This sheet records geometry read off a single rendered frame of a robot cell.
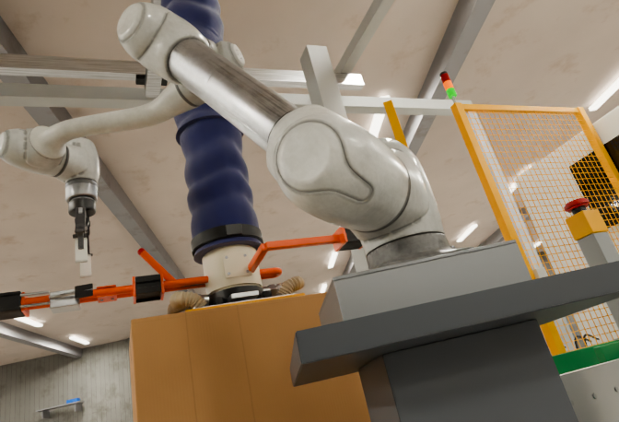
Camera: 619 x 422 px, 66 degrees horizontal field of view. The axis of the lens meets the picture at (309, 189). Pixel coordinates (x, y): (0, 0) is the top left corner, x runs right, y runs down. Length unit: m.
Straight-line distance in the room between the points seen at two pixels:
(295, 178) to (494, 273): 0.35
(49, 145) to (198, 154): 0.43
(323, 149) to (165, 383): 0.76
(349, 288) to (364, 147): 0.22
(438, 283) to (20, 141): 1.15
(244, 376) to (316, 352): 0.67
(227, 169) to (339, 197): 0.91
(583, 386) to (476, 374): 0.85
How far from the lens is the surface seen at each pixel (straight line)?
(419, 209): 0.86
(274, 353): 1.30
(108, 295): 1.46
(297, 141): 0.70
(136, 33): 1.13
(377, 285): 0.76
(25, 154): 1.51
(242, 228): 1.47
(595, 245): 1.57
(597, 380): 1.65
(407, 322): 0.63
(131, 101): 4.06
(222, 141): 1.62
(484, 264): 0.82
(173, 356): 1.25
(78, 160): 1.58
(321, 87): 3.38
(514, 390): 0.80
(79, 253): 1.45
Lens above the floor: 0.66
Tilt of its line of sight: 24 degrees up
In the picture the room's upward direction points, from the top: 14 degrees counter-clockwise
